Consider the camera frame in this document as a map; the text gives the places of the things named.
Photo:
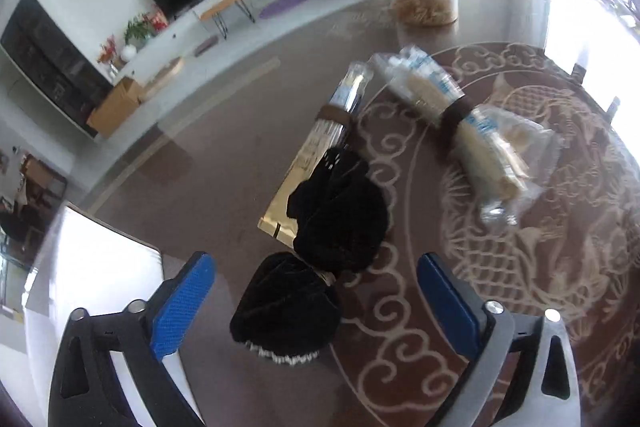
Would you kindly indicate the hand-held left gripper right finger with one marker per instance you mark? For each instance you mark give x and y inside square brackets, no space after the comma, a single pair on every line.
[447,302]

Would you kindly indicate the bushy green potted plant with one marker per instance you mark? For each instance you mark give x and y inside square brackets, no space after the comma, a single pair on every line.
[137,29]

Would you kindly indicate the clear swab pack brown band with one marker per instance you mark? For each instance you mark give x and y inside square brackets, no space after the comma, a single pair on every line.
[342,102]

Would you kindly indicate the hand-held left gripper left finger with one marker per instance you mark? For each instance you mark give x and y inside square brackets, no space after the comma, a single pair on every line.
[182,307]

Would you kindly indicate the black scrunchie with white trim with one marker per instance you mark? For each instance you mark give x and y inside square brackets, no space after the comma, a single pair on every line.
[285,307]

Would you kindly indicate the clear wrapped chopstick bundle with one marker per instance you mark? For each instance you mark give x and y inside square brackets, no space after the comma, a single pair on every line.
[480,142]

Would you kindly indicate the white round vase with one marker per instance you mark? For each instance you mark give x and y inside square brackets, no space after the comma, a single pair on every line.
[129,52]

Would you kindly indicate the purple floor mat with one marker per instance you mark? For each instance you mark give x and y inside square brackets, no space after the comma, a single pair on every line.
[280,7]

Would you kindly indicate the round wooden tray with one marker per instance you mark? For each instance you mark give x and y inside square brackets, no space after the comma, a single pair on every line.
[165,74]

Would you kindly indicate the wooden bench with hairpin legs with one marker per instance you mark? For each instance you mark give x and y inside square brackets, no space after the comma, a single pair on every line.
[222,4]

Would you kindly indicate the red flower arrangement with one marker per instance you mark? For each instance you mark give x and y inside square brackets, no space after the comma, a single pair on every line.
[107,49]

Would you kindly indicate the white television cabinet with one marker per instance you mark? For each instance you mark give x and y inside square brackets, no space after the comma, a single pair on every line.
[200,32]

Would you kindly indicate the black velvet scrunchie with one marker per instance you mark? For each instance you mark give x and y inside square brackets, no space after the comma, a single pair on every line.
[340,217]

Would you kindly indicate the red ornament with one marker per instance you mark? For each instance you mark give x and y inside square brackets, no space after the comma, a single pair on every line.
[157,21]

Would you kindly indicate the cardboard box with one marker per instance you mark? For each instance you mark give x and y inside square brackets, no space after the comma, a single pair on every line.
[115,107]

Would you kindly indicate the gold rectangular packet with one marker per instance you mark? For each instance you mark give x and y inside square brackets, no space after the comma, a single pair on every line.
[290,197]

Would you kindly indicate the black wall cabinet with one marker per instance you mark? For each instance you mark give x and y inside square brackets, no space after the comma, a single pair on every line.
[50,62]

